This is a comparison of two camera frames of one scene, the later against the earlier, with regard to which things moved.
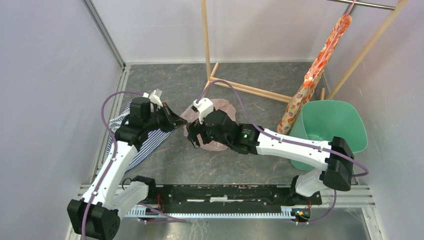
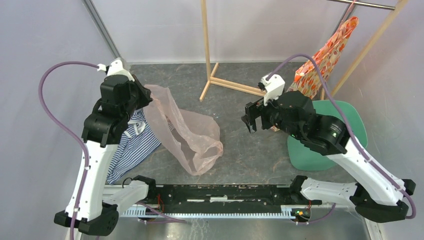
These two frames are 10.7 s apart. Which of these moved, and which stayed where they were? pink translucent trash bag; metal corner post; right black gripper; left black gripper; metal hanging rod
Moved: left black gripper; right black gripper; pink translucent trash bag
Stayed: metal corner post; metal hanging rod
